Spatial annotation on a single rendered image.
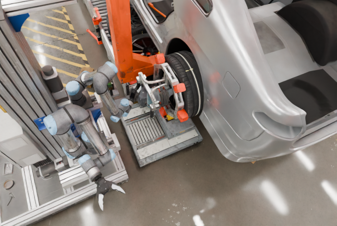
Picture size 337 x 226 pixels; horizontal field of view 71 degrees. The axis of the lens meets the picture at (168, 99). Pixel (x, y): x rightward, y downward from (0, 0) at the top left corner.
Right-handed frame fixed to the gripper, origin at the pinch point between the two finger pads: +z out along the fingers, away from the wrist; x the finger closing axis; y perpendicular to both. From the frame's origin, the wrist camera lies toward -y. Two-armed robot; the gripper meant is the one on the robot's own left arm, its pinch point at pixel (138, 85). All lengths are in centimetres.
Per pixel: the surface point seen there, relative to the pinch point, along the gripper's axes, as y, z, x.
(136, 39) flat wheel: 33, 93, -45
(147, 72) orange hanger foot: 22.9, 37.7, -6.1
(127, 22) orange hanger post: -52, 24, -20
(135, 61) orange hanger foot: 1.6, 30.2, -16.7
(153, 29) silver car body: -8, 76, -14
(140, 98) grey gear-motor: 43.5, 13.8, -4.2
